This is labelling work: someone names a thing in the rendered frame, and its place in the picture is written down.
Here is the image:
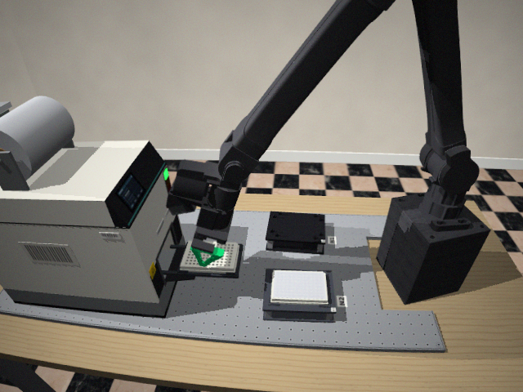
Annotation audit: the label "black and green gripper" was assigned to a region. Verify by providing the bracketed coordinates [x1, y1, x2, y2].
[190, 201, 235, 267]

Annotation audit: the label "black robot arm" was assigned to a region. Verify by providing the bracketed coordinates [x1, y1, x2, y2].
[166, 0, 480, 232]

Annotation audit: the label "white flat plate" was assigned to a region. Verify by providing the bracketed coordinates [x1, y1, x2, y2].
[270, 270, 329, 305]

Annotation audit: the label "white well plate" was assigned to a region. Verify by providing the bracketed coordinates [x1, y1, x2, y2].
[180, 241, 239, 274]

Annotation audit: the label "grey cylinder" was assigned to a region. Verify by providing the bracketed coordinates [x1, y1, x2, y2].
[0, 96, 75, 180]

